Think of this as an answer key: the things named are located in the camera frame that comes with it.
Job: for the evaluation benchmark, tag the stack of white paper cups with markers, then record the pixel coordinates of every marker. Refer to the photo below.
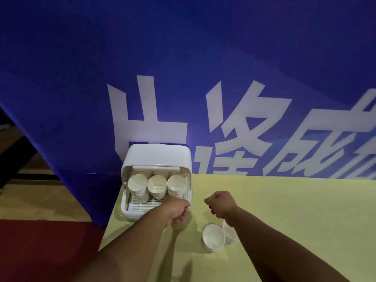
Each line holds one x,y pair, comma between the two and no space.
137,185
156,186
175,185

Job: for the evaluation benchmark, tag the white paper cup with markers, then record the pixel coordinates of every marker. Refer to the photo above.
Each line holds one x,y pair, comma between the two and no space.
213,238
229,234

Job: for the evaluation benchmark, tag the person's right forearm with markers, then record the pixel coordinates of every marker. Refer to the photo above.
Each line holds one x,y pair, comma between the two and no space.
282,246

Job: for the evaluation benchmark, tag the person's left forearm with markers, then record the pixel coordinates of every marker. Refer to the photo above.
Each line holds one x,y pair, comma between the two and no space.
129,246

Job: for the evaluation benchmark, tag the person's right hand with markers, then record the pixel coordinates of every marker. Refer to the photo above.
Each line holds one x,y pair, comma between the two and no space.
223,202

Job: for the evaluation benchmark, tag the white plastic cup cabinet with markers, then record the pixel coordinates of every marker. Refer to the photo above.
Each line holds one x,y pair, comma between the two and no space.
157,157

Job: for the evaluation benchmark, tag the person's left fingers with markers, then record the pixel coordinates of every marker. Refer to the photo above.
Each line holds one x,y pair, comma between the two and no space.
183,214

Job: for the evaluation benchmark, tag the white slatted drain tray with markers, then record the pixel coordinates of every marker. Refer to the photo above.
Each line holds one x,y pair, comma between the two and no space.
141,206

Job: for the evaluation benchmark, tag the person's left hand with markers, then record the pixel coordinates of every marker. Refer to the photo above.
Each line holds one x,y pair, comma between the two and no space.
176,209

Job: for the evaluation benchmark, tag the person's right fingers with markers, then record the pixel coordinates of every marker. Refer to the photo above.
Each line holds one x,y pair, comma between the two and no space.
212,206

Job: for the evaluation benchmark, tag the blue banner with white characters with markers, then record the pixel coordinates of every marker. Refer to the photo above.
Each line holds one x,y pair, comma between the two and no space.
205,70

